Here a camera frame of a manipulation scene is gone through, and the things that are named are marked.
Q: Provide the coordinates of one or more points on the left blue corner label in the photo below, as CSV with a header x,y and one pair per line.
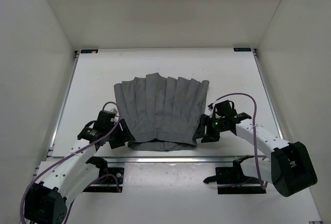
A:
x,y
89,51

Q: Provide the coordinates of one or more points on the blue corner label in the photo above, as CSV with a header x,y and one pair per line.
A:
x,y
89,51
242,49

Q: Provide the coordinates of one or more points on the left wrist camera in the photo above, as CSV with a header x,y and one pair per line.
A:
x,y
105,120

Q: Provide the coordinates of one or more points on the right blue corner label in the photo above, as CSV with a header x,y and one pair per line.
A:
x,y
242,49

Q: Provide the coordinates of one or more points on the aluminium front rail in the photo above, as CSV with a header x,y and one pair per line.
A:
x,y
174,159

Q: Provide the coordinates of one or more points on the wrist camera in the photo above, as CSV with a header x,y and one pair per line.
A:
x,y
105,120
225,108

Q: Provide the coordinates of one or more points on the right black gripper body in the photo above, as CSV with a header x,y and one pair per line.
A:
x,y
214,127

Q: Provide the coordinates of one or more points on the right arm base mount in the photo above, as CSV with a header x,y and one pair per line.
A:
x,y
230,183

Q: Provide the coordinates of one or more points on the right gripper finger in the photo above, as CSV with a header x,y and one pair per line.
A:
x,y
200,131
210,138

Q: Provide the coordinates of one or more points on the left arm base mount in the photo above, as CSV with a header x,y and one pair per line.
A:
x,y
110,180

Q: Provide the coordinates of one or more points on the grey pleated skirt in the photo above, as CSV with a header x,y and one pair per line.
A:
x,y
161,113

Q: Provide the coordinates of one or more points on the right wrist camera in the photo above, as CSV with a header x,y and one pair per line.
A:
x,y
225,108

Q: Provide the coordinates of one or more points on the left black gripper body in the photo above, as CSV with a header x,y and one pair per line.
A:
x,y
117,136

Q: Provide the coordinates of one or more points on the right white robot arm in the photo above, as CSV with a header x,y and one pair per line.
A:
x,y
287,166

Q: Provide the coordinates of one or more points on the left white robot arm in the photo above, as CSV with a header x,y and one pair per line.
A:
x,y
50,196

